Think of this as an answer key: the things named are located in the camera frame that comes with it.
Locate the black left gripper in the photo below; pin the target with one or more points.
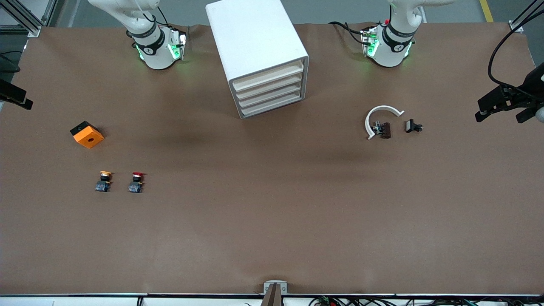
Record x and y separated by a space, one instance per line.
531 86

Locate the red push button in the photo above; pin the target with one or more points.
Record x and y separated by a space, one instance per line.
136 187

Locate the white tray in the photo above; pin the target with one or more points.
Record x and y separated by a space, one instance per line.
270 85

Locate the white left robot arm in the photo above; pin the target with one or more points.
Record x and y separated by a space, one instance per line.
391 51

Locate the orange button box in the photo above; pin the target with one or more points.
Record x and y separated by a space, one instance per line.
89 138

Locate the yellow push button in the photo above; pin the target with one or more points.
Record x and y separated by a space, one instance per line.
103 185

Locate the small black clip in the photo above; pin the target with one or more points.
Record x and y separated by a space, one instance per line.
410 126

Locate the dark brown terminal block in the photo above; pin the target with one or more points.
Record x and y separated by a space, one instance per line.
386 130

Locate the brown table mat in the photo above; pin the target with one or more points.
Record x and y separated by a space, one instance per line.
255 212

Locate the brown pole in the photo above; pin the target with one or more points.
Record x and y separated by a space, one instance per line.
272 299

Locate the aluminium frame post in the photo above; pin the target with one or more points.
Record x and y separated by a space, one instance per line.
36 30
515 26

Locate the white curved plastic bracket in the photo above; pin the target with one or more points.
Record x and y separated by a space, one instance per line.
384 107

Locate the grey metal bracket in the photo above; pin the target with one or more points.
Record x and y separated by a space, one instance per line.
275 281

